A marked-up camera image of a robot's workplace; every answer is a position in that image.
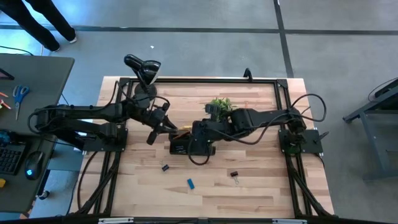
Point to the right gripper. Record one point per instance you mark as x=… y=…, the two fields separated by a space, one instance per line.
x=222 y=129

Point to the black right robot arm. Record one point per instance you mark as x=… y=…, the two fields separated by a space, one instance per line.
x=267 y=114

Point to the yellow block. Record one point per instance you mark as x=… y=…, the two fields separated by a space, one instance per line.
x=2 y=183

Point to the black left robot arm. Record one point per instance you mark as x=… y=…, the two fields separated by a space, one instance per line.
x=77 y=110

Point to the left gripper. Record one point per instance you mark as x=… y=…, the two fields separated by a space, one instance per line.
x=155 y=119

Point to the person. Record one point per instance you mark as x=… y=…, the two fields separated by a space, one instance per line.
x=57 y=18

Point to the black mesh desk organizer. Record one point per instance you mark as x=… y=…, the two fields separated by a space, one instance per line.
x=175 y=143

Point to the black tablet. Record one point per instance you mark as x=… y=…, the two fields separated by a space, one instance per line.
x=4 y=75

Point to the black aluminium table frame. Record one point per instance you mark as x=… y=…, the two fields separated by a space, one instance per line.
x=202 y=80

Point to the grey side desk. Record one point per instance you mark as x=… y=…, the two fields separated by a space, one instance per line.
x=37 y=93

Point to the grey metal side table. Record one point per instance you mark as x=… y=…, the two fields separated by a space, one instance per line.
x=385 y=146

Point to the black desk lamp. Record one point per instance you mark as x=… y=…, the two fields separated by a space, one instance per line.
x=146 y=70

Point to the blue eraser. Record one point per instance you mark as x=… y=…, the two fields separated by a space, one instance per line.
x=190 y=183

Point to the silver aluminium extrusion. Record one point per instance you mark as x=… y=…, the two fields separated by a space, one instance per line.
x=115 y=220
x=289 y=221

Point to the desk caster wheel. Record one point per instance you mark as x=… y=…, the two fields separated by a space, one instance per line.
x=44 y=194

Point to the green plant in white pot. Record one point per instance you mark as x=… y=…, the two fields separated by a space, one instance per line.
x=225 y=104

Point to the black keyboard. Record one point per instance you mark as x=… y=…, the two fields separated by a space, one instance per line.
x=9 y=158

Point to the black hook clamp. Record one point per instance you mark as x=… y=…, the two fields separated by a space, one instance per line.
x=247 y=74

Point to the red orange pen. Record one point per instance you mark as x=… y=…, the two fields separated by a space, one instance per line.
x=3 y=94
x=4 y=104

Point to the orange pencil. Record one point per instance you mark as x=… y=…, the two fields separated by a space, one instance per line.
x=182 y=135

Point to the black computer mouse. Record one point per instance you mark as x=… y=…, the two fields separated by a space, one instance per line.
x=34 y=163

